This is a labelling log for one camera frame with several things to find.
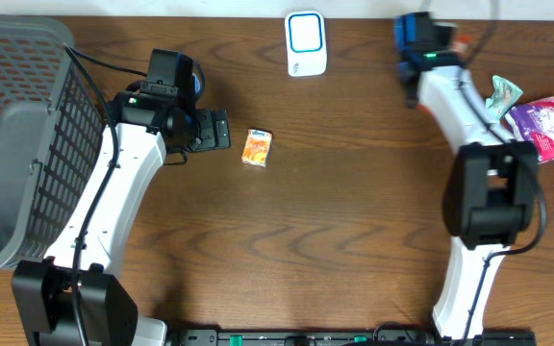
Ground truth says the orange Kleenex tissue pack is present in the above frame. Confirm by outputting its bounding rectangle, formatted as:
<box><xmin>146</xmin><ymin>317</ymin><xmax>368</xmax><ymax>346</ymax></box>
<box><xmin>241</xmin><ymin>129</ymin><xmax>273</xmax><ymax>167</ymax></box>

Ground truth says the mint green wipes pack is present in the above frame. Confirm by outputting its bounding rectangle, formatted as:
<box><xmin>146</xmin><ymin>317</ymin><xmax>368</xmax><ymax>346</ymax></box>
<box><xmin>485</xmin><ymin>75</ymin><xmax>523</xmax><ymax>120</ymax></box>

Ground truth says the purple tissue pack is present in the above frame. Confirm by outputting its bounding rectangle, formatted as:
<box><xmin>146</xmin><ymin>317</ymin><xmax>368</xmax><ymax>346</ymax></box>
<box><xmin>504</xmin><ymin>96</ymin><xmax>554</xmax><ymax>163</ymax></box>

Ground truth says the red orange snack bar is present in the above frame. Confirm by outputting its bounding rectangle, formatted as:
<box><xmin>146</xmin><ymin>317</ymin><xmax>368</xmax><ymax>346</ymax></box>
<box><xmin>451</xmin><ymin>34</ymin><xmax>472</xmax><ymax>55</ymax></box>

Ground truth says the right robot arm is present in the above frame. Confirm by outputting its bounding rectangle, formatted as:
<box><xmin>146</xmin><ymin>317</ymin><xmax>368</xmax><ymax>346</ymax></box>
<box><xmin>398</xmin><ymin>51</ymin><xmax>546</xmax><ymax>345</ymax></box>

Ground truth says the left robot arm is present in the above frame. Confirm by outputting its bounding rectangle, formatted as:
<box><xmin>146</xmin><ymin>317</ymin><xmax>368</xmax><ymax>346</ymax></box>
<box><xmin>12</xmin><ymin>62</ymin><xmax>231</xmax><ymax>345</ymax></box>

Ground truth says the white barcode scanner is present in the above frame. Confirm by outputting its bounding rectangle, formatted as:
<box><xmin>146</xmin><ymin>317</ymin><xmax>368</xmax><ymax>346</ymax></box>
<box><xmin>284</xmin><ymin>11</ymin><xmax>328</xmax><ymax>77</ymax></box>

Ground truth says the grey plastic mesh basket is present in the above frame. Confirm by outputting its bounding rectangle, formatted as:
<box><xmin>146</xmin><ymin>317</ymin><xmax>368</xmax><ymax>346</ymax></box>
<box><xmin>0</xmin><ymin>14</ymin><xmax>103</xmax><ymax>269</ymax></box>

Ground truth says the right black cable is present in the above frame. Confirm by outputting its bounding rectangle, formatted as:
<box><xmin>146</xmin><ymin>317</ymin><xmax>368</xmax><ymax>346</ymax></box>
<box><xmin>454</xmin><ymin>0</ymin><xmax>548</xmax><ymax>346</ymax></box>

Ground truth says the black cable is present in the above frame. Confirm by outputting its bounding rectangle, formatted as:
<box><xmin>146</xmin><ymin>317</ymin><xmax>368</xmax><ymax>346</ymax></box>
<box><xmin>63</xmin><ymin>42</ymin><xmax>148</xmax><ymax>346</ymax></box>
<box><xmin>454</xmin><ymin>0</ymin><xmax>548</xmax><ymax>346</ymax></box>

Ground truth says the left black cable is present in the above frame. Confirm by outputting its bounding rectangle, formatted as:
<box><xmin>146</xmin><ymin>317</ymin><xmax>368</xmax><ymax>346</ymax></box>
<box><xmin>63</xmin><ymin>42</ymin><xmax>148</xmax><ymax>346</ymax></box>

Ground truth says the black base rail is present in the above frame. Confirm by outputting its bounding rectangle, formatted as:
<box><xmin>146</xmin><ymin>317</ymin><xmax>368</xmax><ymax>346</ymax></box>
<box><xmin>165</xmin><ymin>327</ymin><xmax>538</xmax><ymax>346</ymax></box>

